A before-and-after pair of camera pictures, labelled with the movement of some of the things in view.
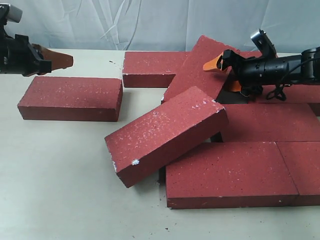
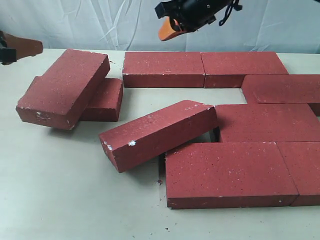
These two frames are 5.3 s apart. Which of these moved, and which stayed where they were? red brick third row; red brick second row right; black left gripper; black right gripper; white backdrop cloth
Moved: black right gripper; black left gripper
Stayed: red brick third row; white backdrop cloth; red brick second row right
